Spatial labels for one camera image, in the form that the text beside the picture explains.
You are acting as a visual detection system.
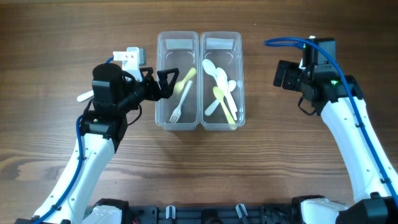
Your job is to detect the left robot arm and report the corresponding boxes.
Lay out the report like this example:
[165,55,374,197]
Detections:
[16,62,179,223]

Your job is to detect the yellow plastic spoon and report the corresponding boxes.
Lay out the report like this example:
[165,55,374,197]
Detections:
[213,86,236,130]

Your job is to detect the left blue cable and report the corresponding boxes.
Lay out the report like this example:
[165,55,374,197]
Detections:
[30,56,115,224]

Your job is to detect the right clear plastic container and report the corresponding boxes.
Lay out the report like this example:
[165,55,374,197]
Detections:
[199,31,245,131]

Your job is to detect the thick white plastic fork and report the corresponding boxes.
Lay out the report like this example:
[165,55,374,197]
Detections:
[76,90,94,102]

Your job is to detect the yellow plastic fork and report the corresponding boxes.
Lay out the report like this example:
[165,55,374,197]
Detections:
[174,67,197,94]

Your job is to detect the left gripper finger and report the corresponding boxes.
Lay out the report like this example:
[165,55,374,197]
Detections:
[139,67,154,84]
[157,68,179,99]

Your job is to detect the clear plastic container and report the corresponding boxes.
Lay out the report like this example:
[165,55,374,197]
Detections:
[155,31,200,131]
[199,31,245,131]

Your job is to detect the thick white plastic spoon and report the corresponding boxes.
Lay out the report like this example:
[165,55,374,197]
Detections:
[205,99,220,116]

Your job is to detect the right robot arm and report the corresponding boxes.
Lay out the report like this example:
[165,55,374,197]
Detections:
[274,60,397,223]

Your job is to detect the right blue cable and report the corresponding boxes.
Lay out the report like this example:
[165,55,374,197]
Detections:
[264,37,398,206]

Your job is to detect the left clear plastic container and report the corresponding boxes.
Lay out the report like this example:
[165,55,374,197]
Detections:
[155,31,200,131]

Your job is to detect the blue cable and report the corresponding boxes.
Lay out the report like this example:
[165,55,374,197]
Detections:
[264,37,398,206]
[30,56,115,224]

